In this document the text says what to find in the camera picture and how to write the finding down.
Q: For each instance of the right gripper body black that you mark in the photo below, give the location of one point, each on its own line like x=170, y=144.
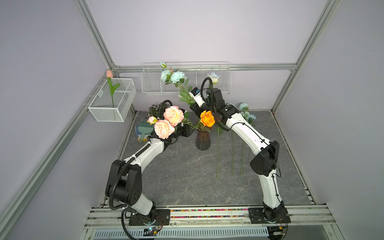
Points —
x=206, y=106

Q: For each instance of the dark ribbed glass vase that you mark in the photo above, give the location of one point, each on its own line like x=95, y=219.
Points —
x=203, y=140

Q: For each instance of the teal rose branch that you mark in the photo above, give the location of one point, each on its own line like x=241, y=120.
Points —
x=218, y=130
x=244, y=110
x=233, y=153

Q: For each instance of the teal rose branch remaining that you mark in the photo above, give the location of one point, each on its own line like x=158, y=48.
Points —
x=179, y=80

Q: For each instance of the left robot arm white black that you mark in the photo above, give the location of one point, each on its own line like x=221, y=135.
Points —
x=124, y=186

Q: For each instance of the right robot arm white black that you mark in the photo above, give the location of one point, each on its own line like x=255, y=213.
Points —
x=265, y=162

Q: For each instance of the orange rose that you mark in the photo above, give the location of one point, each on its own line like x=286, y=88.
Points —
x=207, y=119

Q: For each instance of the white rose stem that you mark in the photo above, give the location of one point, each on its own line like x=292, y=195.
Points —
x=214, y=77

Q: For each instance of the pink rose branch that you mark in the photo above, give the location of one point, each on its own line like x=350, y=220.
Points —
x=169, y=121

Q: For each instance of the potted green plant white pot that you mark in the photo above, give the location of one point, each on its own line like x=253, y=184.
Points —
x=157, y=110

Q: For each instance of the blue green hand fan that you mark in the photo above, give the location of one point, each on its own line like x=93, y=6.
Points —
x=143, y=130

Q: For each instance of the white mesh side basket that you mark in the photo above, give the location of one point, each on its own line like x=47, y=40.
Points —
x=101, y=105

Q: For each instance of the pink tulip bud stem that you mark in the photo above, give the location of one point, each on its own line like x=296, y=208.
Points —
x=113, y=88

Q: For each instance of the white vent grille strip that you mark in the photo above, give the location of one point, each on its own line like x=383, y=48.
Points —
x=199, y=233

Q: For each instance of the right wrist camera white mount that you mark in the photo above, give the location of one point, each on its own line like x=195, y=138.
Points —
x=195, y=93

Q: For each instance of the white wire wall basket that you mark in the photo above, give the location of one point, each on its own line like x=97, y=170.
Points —
x=153, y=75

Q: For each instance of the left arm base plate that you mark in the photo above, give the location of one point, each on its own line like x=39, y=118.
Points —
x=157, y=217

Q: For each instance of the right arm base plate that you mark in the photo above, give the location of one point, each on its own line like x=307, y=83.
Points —
x=261, y=216

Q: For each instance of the aluminium front rail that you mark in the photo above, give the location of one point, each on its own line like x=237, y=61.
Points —
x=106, y=218

